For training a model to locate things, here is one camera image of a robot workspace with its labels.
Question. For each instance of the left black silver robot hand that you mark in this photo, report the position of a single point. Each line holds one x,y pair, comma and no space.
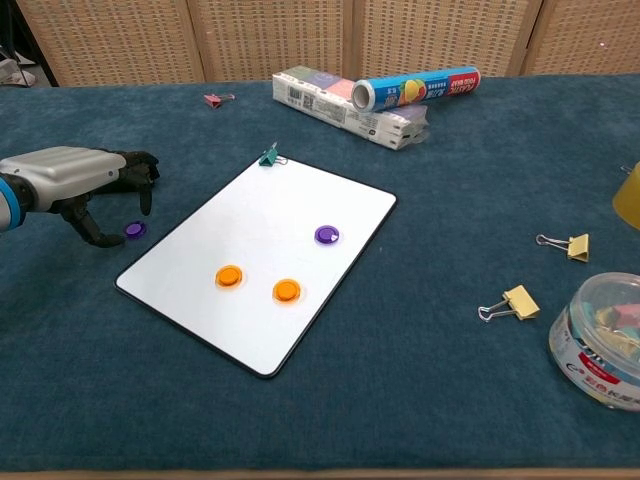
65,170

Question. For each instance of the solid purple round magnet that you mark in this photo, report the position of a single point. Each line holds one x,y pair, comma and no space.
136,230

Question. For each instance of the orange round magnet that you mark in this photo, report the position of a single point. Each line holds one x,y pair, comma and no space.
287,291
229,277

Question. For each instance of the purple round magnet white mark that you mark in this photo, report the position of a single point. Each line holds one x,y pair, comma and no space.
327,235

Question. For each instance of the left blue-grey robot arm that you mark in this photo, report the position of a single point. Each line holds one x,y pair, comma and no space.
6,205

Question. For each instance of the white magnetic board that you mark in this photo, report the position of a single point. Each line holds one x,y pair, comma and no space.
260,220

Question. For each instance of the pink binder clip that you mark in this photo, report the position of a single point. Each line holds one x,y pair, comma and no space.
214,101

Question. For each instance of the blue carpet table mat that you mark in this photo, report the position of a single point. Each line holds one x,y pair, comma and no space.
100,350

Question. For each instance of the teal binder clip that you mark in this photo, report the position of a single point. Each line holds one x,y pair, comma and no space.
268,157

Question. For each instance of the woven folding screen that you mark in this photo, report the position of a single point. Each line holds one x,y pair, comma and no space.
275,40

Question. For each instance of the white printed cardboard box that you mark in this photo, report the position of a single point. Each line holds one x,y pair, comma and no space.
320,105

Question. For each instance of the blue food wrap roll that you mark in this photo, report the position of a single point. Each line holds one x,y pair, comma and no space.
425,90

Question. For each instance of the pale yellow binder clip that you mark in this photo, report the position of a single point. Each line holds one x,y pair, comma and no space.
522,302
579,247

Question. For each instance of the clear jar of binder clips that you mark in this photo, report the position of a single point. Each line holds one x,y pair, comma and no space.
600,350

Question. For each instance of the yellow packing tape roll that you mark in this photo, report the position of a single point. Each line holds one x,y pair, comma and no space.
629,200

